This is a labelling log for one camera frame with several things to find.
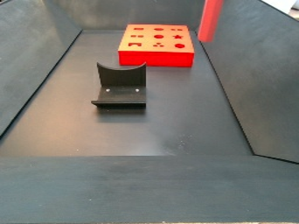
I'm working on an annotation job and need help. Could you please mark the red shape board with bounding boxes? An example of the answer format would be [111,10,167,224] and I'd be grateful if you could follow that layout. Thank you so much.
[118,24,195,67]

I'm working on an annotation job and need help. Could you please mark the red hexagon peg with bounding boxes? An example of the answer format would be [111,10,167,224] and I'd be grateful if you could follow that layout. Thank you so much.
[198,0,225,42]

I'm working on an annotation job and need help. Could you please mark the black curved holder stand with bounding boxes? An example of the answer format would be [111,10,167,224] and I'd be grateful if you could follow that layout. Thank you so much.
[91,64,146,107]

